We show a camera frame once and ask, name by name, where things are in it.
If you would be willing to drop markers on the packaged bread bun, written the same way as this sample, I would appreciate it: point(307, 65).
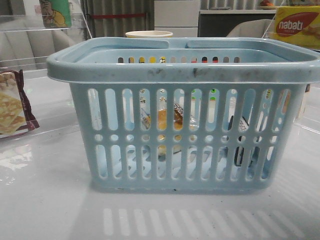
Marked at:
point(161, 122)

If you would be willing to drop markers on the dark tissue pack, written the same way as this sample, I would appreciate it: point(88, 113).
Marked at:
point(239, 150)

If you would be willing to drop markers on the light blue plastic basket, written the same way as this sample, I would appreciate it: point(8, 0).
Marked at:
point(212, 78)

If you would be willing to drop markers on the yellow paper cup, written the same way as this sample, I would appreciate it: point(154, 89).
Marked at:
point(152, 34)

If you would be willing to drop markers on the white cabinet background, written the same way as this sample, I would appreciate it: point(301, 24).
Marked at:
point(180, 17)

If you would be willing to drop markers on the beige chair background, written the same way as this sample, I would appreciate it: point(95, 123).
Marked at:
point(252, 29)

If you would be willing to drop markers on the brown cracker package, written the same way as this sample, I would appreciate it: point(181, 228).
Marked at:
point(16, 117)

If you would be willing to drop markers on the green cartoon snack package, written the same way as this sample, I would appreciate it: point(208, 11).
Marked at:
point(55, 13)

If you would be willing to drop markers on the clear acrylic shelf left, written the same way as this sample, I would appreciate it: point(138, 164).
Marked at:
point(25, 43)

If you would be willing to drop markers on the clear acrylic shelf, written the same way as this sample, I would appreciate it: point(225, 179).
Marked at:
point(307, 116)
point(25, 43)

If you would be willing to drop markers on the clear acrylic shelf right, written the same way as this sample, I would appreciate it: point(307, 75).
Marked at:
point(307, 116)

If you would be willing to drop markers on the yellow nabati wafer box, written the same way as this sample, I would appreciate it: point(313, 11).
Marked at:
point(297, 25)

